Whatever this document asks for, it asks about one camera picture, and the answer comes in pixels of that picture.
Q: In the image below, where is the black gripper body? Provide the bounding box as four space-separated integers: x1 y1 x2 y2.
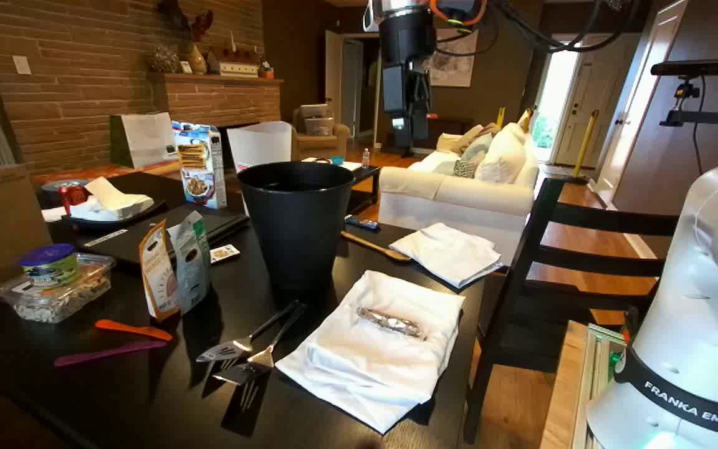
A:
377 8 439 119

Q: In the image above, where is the white towel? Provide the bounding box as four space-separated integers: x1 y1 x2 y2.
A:
275 269 465 436

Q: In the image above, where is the grey pillow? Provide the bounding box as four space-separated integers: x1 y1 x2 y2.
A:
453 133 493 179

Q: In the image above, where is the white sofa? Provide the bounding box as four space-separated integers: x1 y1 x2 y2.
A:
377 122 540 264

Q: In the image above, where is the tan armchair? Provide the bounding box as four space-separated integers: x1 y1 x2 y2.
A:
292 99 354 163

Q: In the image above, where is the white pillow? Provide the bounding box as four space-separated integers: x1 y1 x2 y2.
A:
473 122 530 187

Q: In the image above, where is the small blue box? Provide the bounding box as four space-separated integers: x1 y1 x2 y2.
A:
341 213 384 234

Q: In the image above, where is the wooden spoon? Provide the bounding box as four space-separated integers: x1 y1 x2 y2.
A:
338 229 414 264

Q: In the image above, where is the folded white cloth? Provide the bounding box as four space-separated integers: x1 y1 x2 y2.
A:
386 219 505 293

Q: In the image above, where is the black plastic bucket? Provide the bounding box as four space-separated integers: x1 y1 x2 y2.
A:
235 160 359 308

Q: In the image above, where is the white blender pitcher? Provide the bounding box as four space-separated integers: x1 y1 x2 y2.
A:
225 119 297 175

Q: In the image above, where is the brick mantel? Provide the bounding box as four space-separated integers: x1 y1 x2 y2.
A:
161 72 283 130

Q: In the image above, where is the brown wooden stick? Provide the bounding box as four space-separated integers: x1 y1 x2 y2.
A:
357 305 428 344

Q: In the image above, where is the cereal box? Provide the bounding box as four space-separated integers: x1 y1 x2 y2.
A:
169 119 230 213

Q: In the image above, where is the white door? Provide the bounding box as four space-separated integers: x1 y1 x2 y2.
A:
590 0 690 202

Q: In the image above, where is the small white card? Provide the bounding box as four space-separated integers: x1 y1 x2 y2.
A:
206 243 245 268

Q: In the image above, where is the vase with dried flowers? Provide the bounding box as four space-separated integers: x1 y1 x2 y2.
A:
154 0 216 77

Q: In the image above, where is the white green snack bag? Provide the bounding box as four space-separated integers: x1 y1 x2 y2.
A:
167 210 214 318

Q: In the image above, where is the black flat tray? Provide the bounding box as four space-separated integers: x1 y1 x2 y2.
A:
80 202 250 268

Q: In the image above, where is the white paper bag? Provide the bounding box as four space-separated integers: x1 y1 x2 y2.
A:
110 110 182 169

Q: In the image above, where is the metal spatula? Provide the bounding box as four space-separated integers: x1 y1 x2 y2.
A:
195 300 305 366

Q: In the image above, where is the white brown snack bag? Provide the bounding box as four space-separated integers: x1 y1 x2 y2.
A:
136 219 179 325

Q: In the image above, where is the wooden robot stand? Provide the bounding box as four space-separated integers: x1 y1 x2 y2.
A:
539 320 630 449

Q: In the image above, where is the white napkin stack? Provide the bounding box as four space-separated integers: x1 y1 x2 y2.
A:
66 175 156 225

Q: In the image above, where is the brick hearth bench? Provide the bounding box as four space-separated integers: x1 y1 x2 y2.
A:
30 160 184 193

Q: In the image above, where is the red marker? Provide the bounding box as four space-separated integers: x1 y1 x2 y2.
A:
93 318 176 344

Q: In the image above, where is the purple spatula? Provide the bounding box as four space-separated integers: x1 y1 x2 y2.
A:
51 337 169 372

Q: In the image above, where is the blue lid jar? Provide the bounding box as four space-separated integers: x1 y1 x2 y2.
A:
18 243 83 290

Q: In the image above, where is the clear plastic food container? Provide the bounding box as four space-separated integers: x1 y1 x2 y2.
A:
0 253 118 327

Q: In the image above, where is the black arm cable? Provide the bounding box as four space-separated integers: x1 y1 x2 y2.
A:
428 0 654 58

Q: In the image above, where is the yellow broom handle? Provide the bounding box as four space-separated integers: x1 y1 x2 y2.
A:
571 107 599 179

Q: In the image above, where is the black camera on mount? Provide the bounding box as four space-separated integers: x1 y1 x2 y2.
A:
647 58 718 177

